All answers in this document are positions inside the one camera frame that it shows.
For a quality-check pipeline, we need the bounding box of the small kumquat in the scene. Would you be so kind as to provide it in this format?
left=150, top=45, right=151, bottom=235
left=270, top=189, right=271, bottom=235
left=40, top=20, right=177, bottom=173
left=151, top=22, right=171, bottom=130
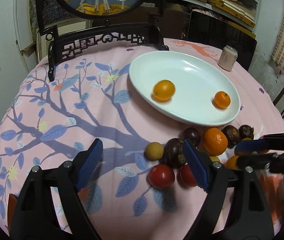
left=213, top=91, right=231, bottom=109
left=257, top=136, right=270, bottom=154

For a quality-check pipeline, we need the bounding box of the dark cherry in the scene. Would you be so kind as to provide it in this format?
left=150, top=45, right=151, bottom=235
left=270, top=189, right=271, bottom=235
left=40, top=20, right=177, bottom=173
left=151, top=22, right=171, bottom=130
left=182, top=127, right=201, bottom=147

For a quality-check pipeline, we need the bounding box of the red tomato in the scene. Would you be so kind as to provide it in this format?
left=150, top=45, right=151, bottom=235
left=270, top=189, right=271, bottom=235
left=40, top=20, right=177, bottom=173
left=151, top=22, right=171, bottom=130
left=148, top=164, right=175, bottom=190
left=179, top=164, right=197, bottom=187

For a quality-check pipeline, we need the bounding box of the large orange tomato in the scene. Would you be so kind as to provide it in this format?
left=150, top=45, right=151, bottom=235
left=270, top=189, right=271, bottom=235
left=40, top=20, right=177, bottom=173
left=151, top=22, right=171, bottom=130
left=153, top=80, right=175, bottom=101

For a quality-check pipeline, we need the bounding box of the orange yellow tomato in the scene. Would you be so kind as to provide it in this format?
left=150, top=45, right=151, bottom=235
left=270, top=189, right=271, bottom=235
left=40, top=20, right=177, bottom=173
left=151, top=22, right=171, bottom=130
left=224, top=155, right=240, bottom=170

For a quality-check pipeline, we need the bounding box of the brown leather wallet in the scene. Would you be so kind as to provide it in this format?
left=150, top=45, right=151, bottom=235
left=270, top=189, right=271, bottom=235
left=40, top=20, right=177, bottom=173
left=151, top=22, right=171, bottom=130
left=7, top=193, right=18, bottom=232

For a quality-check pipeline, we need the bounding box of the dark wrinkled fruit rear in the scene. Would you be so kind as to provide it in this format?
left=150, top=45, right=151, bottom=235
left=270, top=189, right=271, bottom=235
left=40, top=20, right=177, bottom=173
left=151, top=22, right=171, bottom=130
left=238, top=125, right=254, bottom=140

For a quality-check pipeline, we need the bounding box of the dark wrinkled fruit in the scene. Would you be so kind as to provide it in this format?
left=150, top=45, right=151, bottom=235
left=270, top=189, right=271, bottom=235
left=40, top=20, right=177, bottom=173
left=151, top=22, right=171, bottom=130
left=222, top=125, right=241, bottom=148
left=238, top=125, right=254, bottom=140

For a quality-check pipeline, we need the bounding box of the dark wrinkled fruit middle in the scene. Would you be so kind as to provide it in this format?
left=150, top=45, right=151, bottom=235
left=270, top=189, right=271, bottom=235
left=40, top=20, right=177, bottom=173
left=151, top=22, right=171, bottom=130
left=222, top=125, right=241, bottom=148

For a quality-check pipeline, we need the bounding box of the small tan longan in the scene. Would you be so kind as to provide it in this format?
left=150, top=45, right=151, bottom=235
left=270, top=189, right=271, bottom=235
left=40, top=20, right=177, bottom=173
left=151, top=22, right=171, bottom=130
left=209, top=156, right=220, bottom=162

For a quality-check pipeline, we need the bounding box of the large orange mandarin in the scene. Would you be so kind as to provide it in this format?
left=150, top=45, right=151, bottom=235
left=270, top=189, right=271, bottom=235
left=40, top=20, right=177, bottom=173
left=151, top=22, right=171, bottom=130
left=201, top=127, right=228, bottom=156

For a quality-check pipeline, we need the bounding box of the dark passion fruit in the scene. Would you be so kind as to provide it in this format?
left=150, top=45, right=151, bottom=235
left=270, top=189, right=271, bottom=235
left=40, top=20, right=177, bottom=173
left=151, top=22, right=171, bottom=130
left=163, top=138, right=186, bottom=169

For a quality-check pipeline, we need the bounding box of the white oval plate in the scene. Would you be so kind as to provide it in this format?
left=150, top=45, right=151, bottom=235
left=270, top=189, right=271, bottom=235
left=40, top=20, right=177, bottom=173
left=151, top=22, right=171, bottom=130
left=129, top=51, right=241, bottom=126

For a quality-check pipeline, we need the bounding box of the small white can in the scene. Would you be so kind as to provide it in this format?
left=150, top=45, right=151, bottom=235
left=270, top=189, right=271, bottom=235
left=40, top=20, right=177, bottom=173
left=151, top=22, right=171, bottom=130
left=218, top=45, right=238, bottom=72

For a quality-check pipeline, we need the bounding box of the left tan longan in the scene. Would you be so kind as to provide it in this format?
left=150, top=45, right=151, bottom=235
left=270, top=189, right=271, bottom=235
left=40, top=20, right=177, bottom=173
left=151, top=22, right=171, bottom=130
left=145, top=142, right=164, bottom=161

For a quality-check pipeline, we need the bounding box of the black carved screen stand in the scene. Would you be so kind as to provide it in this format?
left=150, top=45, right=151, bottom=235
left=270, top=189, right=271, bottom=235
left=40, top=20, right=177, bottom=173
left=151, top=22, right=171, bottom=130
left=36, top=0, right=169, bottom=82

